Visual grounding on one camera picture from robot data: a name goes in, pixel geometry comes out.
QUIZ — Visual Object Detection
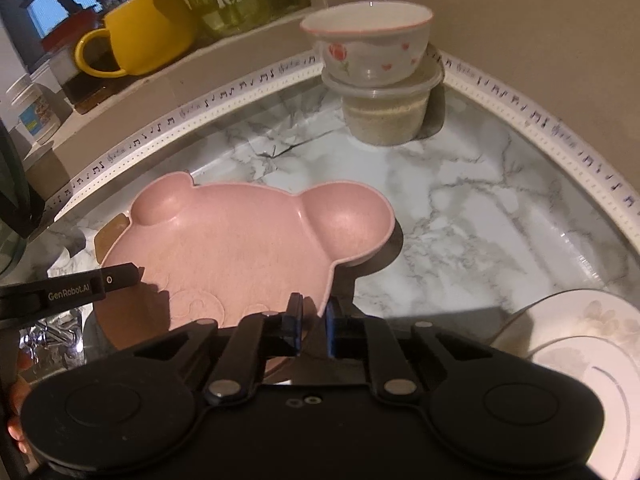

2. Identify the white plate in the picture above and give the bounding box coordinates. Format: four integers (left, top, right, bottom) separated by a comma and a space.
492, 288, 640, 480

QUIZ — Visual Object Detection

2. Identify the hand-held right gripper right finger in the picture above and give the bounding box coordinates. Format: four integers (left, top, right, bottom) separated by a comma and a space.
325, 295, 501, 403

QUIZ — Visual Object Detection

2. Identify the metal faucet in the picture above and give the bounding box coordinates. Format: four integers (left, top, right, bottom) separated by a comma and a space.
20, 310, 83, 366

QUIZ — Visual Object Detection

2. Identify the pink dish with handle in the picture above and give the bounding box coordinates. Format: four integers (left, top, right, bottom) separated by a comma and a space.
92, 285, 301, 381

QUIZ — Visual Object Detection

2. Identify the yellow mug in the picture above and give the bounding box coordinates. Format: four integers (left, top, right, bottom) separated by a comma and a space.
75, 0, 198, 78

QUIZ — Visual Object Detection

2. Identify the white labelled bottle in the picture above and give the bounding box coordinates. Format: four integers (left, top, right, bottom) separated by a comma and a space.
7, 72, 62, 143

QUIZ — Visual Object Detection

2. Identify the person's left hand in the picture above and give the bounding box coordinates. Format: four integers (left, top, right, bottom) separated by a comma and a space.
6, 350, 32, 456

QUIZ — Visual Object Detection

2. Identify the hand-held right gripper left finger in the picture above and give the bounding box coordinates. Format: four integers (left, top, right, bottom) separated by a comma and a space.
135, 292, 306, 406

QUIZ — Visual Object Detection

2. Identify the white music-note trim strip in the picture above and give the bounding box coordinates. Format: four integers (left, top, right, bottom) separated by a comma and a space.
47, 50, 640, 251

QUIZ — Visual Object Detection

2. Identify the beige bowl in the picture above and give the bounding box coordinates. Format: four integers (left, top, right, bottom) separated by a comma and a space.
321, 50, 445, 146

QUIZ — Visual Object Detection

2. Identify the brown sponge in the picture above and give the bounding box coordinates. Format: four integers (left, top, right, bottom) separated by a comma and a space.
94, 212, 128, 263

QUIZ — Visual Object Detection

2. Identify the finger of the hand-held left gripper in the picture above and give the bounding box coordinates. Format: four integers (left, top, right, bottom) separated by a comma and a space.
0, 262, 141, 321

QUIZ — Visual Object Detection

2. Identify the pink bear-shaped plate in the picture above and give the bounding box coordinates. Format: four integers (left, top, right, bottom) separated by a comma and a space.
97, 171, 397, 332

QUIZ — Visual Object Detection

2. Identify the white floral bowl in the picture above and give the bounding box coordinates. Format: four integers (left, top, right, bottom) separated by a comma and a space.
300, 1, 433, 87

